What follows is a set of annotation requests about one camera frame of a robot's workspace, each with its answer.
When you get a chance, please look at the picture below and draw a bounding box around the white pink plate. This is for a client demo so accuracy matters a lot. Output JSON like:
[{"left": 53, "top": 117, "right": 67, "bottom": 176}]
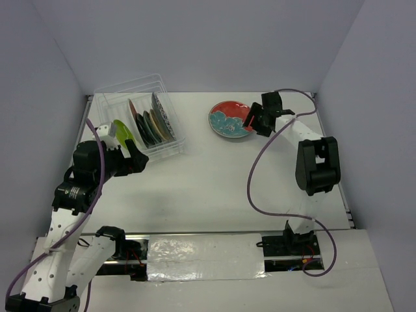
[{"left": 127, "top": 99, "right": 149, "bottom": 148}]

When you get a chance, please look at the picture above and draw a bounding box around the silver foil tape patch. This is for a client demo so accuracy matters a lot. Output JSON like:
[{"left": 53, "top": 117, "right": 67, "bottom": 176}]
[{"left": 146, "top": 233, "right": 267, "bottom": 282}]

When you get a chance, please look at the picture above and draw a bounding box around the lime green plate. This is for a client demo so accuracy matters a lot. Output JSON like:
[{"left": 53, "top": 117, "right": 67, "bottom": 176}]
[{"left": 113, "top": 119, "right": 135, "bottom": 149}]

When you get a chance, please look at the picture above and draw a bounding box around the beige plate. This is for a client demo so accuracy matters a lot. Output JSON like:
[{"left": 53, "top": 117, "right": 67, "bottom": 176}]
[{"left": 149, "top": 109, "right": 169, "bottom": 142}]

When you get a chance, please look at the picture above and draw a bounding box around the red floral plate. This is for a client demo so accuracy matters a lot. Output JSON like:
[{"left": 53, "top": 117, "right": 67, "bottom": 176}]
[{"left": 209, "top": 101, "right": 253, "bottom": 138}]

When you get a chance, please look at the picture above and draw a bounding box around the white wire dish rack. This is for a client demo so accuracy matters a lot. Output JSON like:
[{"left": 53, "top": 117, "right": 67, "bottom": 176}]
[{"left": 94, "top": 73, "right": 185, "bottom": 162}]

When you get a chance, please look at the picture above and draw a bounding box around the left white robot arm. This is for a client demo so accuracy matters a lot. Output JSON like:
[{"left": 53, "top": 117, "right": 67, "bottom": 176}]
[{"left": 5, "top": 139, "right": 149, "bottom": 311}]

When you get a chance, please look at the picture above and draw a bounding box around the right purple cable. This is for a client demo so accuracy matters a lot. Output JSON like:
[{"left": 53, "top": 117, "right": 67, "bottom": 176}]
[{"left": 246, "top": 88, "right": 338, "bottom": 279}]

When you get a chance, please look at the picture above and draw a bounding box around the blue blossom plate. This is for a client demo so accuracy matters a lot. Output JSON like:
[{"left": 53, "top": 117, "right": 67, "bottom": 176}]
[{"left": 209, "top": 110, "right": 252, "bottom": 138}]

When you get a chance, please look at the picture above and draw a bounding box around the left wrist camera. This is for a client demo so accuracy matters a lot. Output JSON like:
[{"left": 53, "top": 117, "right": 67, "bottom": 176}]
[{"left": 96, "top": 122, "right": 120, "bottom": 150}]

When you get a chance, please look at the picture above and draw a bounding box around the dark patterned plate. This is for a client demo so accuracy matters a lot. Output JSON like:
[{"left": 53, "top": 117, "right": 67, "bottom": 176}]
[{"left": 151, "top": 92, "right": 176, "bottom": 141}]

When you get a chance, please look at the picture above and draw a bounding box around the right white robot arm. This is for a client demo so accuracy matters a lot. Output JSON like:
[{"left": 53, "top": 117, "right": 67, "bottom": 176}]
[{"left": 243, "top": 90, "right": 341, "bottom": 254}]

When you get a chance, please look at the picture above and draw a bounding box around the purple cable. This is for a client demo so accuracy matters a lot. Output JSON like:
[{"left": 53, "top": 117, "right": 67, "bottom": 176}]
[
  {"left": 246, "top": 88, "right": 338, "bottom": 279},
  {"left": 5, "top": 118, "right": 107, "bottom": 312}
]

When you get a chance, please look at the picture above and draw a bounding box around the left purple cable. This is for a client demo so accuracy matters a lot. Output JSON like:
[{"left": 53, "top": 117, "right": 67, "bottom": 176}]
[{"left": 5, "top": 118, "right": 107, "bottom": 312}]

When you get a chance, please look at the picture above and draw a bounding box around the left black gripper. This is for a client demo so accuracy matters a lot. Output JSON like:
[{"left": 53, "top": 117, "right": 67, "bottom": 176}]
[{"left": 94, "top": 138, "right": 148, "bottom": 185}]

